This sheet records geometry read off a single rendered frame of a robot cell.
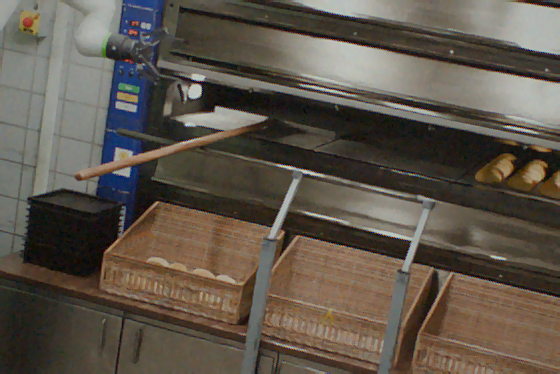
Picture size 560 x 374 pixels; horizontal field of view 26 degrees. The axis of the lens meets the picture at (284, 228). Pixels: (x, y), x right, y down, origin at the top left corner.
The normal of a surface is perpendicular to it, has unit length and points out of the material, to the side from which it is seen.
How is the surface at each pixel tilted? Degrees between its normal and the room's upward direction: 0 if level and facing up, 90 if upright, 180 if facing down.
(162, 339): 90
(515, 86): 70
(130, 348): 90
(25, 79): 90
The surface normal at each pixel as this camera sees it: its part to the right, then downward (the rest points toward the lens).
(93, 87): -0.31, 0.16
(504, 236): -0.23, -0.18
